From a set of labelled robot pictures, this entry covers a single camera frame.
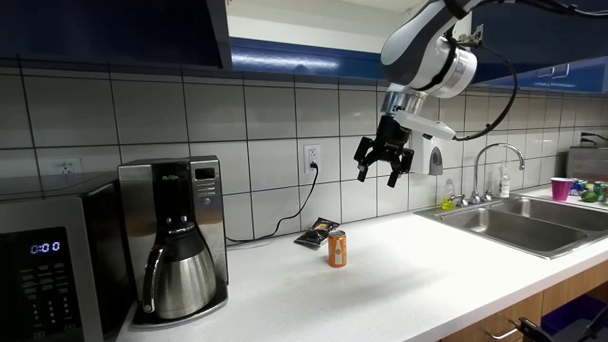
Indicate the steel double sink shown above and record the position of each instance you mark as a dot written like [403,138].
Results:
[517,230]

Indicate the white wall soap dispenser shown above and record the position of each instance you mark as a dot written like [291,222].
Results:
[427,156]

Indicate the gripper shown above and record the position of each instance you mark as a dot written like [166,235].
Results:
[393,135]

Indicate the steel coffee carafe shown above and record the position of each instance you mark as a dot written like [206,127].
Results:
[187,280]

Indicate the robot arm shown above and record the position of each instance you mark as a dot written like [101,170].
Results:
[418,42]

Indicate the yellow dish soap bottle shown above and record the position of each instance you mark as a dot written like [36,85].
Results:
[449,202]

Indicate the blue wall cabinet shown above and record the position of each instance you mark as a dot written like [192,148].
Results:
[294,57]

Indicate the steel microwave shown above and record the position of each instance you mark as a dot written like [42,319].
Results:
[52,266]

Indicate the pink plastic cup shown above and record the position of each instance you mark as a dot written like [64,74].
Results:
[561,189]

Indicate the black snack bag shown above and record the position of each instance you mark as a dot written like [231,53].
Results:
[316,233]

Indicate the orange soda can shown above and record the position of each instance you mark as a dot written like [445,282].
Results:
[337,249]

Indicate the chrome tap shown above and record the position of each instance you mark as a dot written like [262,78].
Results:
[476,175]

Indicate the wooden drawer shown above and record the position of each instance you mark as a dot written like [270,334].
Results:
[517,313]

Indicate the blue packet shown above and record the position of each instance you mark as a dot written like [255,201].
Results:
[577,186]

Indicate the white pump bottle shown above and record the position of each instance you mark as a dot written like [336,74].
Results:
[504,184]

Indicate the blue bin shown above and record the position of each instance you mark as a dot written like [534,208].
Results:
[570,311]

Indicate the steel coffee maker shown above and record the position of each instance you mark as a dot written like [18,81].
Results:
[209,209]

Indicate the white wall socket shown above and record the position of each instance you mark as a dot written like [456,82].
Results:
[312,154]
[64,166]
[583,137]

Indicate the row of drink cans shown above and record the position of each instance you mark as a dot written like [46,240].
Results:
[602,191]

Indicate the blue cabinet door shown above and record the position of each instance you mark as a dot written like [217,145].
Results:
[536,33]
[95,28]

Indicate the green lime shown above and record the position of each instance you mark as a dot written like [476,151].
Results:
[589,196]

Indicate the steel toaster oven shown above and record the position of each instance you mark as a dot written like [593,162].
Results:
[589,164]

